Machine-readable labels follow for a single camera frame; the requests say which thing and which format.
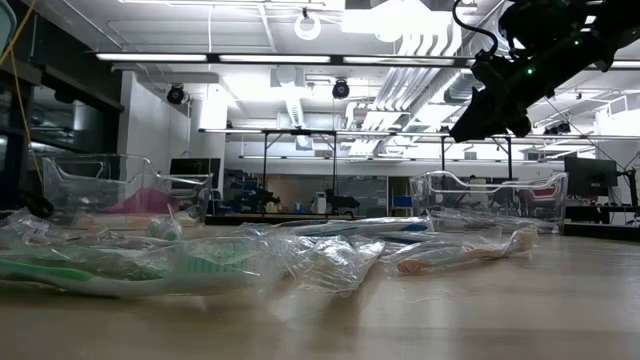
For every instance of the blue toothbrush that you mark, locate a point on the blue toothbrush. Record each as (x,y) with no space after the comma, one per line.
(410,240)
(380,226)

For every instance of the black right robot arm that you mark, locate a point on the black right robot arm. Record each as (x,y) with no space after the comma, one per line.
(590,30)

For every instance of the black background robot arm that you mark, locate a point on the black background robot arm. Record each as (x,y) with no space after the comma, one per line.
(342,202)
(260,199)

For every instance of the clear plastic bin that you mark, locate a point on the clear plastic bin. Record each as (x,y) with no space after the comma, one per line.
(80,190)
(555,200)

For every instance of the black monitor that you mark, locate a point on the black monitor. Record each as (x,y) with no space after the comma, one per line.
(590,176)
(200,165)

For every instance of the blue crate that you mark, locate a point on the blue crate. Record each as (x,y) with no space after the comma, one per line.
(404,201)

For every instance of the black monitor stand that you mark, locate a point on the black monitor stand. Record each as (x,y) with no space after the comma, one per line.
(633,187)

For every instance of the overhead light bar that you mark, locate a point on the overhead light bar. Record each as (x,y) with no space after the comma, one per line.
(337,59)

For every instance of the white jug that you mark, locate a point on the white jug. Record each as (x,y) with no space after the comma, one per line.
(320,204)

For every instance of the pink paper sheet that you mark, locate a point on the pink paper sheet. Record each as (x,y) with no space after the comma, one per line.
(145,202)

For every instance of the teal plastic bin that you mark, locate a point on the teal plastic bin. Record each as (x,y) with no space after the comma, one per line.
(5,25)

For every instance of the black station frame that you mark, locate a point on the black station frame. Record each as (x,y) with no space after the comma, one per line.
(300,132)
(509,160)

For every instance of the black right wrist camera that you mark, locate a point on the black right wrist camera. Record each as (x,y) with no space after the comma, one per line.
(489,69)

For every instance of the black table frame rail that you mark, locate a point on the black table frame rail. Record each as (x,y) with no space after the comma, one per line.
(600,232)

